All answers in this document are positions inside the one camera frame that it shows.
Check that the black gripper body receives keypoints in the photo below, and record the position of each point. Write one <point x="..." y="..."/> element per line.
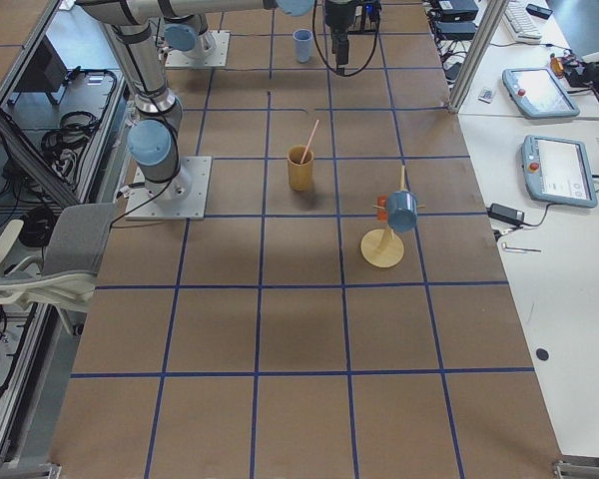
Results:
<point x="337" y="17"/>

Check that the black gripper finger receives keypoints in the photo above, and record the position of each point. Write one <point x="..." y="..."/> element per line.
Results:
<point x="336" y="45"/>
<point x="343" y="48"/>

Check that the light blue plastic cup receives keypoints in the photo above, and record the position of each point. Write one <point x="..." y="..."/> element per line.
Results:
<point x="303" y="44"/>

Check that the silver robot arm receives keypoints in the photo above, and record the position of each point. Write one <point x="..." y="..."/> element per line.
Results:
<point x="190" y="35"/>
<point x="153" y="141"/>

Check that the orange cup on stand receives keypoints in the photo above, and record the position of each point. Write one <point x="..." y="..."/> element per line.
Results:
<point x="380" y="207"/>

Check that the wooden cup tree stand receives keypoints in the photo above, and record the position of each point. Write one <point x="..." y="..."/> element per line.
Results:
<point x="383" y="248"/>

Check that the bamboo cylinder holder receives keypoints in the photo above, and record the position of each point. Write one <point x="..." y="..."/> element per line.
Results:
<point x="300" y="176"/>

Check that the small remote control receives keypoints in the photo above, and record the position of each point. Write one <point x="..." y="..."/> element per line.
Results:
<point x="486" y="95"/>

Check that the white keyboard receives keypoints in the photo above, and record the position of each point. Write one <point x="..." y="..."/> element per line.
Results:
<point x="519" y="24"/>

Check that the blue mug on stand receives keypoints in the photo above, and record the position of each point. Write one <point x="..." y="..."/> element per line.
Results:
<point x="401" y="208"/>

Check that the teach pendant far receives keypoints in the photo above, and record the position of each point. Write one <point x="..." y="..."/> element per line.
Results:
<point x="538" y="94"/>

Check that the teach pendant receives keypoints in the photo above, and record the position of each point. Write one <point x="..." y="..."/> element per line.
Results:
<point x="557" y="171"/>
<point x="538" y="94"/>

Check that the black power adapter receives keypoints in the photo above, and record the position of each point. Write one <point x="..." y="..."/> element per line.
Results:
<point x="506" y="214"/>

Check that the teach pendant near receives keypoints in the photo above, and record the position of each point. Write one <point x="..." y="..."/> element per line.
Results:
<point x="557" y="171"/>

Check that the grey office chair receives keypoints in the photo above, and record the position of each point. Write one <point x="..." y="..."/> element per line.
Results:
<point x="65" y="276"/>

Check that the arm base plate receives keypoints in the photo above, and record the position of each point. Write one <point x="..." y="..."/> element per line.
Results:
<point x="177" y="60"/>
<point x="184" y="198"/>

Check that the aluminium frame post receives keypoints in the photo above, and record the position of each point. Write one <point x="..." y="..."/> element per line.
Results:
<point x="490" y="20"/>

